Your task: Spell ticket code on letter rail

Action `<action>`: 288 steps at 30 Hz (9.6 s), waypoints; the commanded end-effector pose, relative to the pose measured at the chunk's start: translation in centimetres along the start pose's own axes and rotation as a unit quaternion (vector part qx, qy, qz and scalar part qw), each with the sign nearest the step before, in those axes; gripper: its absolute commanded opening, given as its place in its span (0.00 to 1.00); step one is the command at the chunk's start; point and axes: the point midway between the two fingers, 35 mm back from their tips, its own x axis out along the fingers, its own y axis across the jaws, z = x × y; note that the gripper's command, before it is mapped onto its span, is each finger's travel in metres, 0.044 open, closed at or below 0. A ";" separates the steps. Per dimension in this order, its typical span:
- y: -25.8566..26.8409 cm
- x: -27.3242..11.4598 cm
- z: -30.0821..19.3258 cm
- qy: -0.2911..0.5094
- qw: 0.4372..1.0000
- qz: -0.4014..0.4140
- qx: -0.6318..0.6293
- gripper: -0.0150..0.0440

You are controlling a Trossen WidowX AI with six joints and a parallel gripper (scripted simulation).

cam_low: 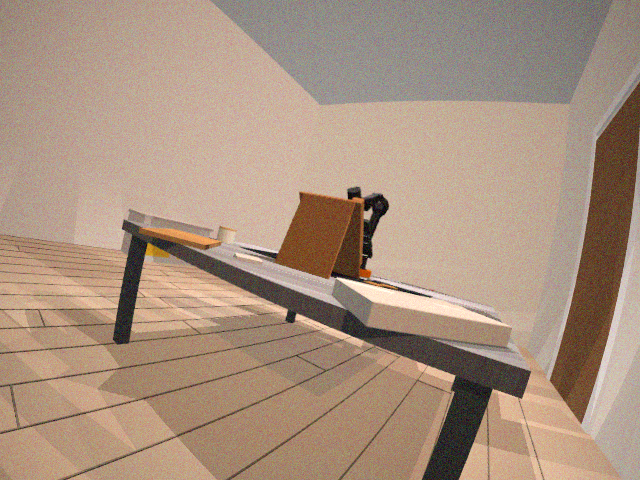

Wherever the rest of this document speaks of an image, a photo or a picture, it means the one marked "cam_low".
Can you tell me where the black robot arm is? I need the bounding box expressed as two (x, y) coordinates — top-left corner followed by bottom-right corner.
(347, 187), (389, 271)

